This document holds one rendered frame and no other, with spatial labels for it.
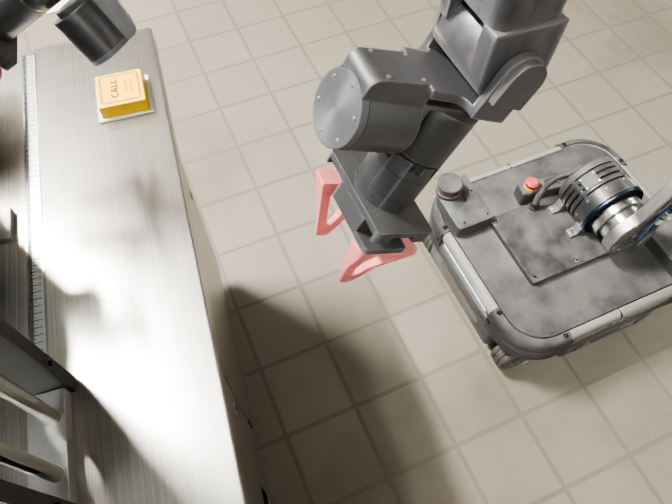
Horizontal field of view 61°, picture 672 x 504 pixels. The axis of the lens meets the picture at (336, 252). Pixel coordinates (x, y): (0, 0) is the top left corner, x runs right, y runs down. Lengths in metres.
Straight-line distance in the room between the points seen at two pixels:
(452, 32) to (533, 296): 1.15
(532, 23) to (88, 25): 0.48
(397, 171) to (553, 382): 1.31
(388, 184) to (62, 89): 0.66
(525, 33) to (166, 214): 0.54
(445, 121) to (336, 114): 0.09
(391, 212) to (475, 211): 1.08
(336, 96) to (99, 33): 0.37
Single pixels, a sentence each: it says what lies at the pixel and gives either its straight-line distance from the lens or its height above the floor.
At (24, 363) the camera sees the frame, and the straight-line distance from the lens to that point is 0.64.
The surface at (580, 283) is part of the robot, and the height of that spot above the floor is 0.24.
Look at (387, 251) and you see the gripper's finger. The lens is 0.50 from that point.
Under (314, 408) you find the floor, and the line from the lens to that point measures 1.59.
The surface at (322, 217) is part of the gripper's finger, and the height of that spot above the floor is 1.07.
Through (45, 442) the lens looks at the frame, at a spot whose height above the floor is 0.92.
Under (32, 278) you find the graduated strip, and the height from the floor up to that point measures 0.90.
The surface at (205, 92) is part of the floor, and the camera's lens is 2.27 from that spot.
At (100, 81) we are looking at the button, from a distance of 0.97.
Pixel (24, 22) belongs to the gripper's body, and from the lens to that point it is 0.74.
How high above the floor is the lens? 1.54
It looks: 59 degrees down
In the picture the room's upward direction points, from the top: straight up
